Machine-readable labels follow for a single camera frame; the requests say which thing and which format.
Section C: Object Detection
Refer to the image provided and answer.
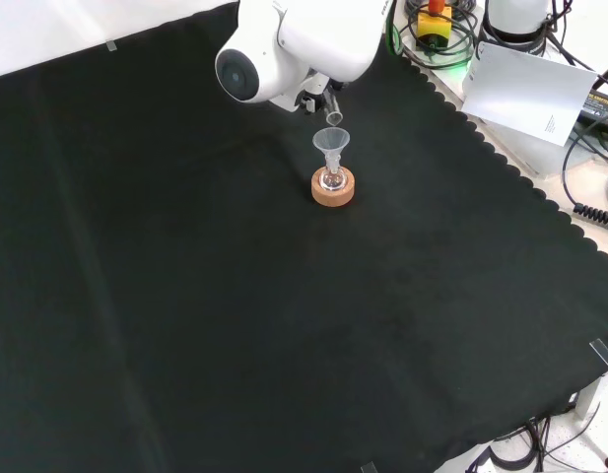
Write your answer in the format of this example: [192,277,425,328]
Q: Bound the clear round-bottom flask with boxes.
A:
[318,156,346,193]

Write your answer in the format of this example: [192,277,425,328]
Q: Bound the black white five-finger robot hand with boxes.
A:
[294,73,346,117]

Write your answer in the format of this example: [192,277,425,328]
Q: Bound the black scalloped cloth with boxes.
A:
[0,0,608,473]

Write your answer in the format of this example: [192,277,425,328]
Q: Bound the clear plastic funnel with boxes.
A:
[311,126,352,171]

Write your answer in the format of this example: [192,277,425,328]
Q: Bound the black power adapter yellow label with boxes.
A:
[575,90,608,131]

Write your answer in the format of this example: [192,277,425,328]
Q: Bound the pale white board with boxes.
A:
[460,40,599,148]

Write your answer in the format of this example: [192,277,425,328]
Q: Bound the clear graduated cylinder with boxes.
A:
[324,92,345,126]

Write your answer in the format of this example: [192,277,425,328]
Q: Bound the black cable loops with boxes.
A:
[395,0,480,71]

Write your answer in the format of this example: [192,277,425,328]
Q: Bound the black floor cable bundle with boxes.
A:
[462,413,608,473]

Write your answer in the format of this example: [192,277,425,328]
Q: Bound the thin black cable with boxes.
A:
[561,121,608,208]

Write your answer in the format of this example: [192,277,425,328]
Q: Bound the cork ring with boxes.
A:
[310,166,357,210]

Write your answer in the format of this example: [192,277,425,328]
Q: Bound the clear board stand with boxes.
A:
[473,114,578,180]

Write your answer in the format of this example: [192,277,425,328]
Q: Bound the yellow stop button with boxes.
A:
[415,0,454,51]

